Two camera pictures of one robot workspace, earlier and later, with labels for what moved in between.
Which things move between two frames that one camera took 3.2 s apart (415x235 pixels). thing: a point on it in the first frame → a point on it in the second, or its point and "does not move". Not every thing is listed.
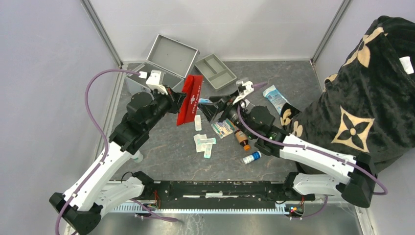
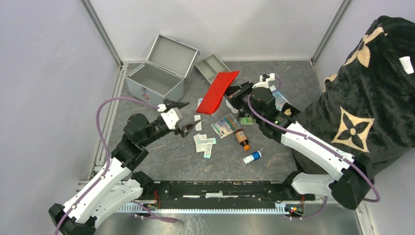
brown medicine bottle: x=242 y=139 does not move
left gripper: x=174 y=99 → x=185 y=129
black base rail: x=220 y=193 does not move
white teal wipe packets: x=203 y=144 does not move
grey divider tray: x=215 y=72 does not move
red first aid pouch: x=188 y=111 → x=213 y=99
